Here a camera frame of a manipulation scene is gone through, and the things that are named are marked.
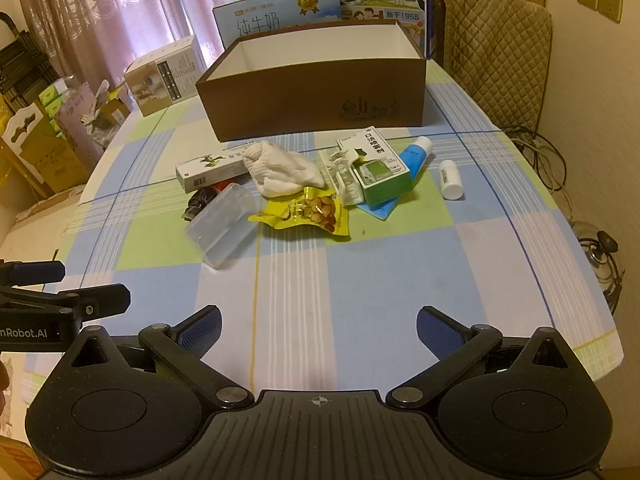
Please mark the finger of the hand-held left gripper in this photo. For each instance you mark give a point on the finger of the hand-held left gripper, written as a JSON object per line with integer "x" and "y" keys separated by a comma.
{"x": 100, "y": 300}
{"x": 35, "y": 272}

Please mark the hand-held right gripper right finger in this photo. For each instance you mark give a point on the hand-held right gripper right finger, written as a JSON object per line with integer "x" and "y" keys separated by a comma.
{"x": 439, "y": 331}

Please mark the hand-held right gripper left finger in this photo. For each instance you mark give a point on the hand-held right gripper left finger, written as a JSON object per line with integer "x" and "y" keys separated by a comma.
{"x": 200, "y": 331}

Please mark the clear plastic container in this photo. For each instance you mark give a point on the clear plastic container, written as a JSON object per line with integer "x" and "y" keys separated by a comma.
{"x": 220, "y": 225}

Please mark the yellow snack packet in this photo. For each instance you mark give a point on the yellow snack packet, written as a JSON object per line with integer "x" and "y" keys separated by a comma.
{"x": 310, "y": 210}

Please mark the white ointment box green bird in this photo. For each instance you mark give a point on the white ointment box green bird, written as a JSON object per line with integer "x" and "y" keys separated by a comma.
{"x": 210, "y": 167}

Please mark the green and white medicine box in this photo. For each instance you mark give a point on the green and white medicine box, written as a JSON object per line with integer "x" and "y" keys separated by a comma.
{"x": 380, "y": 175}

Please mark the blue tube with white cap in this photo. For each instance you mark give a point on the blue tube with white cap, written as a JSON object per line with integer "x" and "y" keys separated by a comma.
{"x": 415, "y": 155}

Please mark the white knitted cloth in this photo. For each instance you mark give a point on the white knitted cloth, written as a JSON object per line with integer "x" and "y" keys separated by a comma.
{"x": 280, "y": 170}

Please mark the brown cardboard box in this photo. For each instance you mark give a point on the brown cardboard box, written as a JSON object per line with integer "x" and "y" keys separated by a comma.
{"x": 310, "y": 102}

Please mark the yellow cardboard box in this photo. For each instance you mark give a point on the yellow cardboard box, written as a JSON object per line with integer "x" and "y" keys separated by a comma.
{"x": 45, "y": 165}

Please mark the dark brown and red item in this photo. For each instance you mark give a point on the dark brown and red item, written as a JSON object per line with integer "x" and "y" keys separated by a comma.
{"x": 197, "y": 202}

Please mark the white carved wooden panel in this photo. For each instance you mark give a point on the white carved wooden panel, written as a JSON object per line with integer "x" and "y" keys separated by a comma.
{"x": 17, "y": 127}

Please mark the white pill bottle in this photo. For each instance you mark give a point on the white pill bottle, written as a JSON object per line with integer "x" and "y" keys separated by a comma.
{"x": 450, "y": 180}

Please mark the green tissue packs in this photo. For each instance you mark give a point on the green tissue packs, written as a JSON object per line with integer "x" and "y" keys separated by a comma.
{"x": 52, "y": 102}

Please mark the crumpled paper bag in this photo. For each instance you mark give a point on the crumpled paper bag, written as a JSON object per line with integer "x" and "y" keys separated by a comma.
{"x": 102, "y": 115}

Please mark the metal pot with black knob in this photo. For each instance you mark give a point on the metal pot with black knob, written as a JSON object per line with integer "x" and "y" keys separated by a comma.
{"x": 602, "y": 255}

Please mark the black metal rack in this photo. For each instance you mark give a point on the black metal rack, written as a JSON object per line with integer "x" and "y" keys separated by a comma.
{"x": 25, "y": 60}

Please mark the white and beige appliance box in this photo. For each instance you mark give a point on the white and beige appliance box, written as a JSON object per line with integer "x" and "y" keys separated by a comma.
{"x": 165, "y": 80}

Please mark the pink curtain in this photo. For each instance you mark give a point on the pink curtain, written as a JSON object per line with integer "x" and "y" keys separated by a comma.
{"x": 125, "y": 0}

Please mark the quilted beige chair cover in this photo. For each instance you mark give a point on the quilted beige chair cover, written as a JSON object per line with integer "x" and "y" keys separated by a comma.
{"x": 500, "y": 50}

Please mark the light blue milk carton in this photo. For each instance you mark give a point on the light blue milk carton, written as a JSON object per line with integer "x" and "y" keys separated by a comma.
{"x": 270, "y": 15}

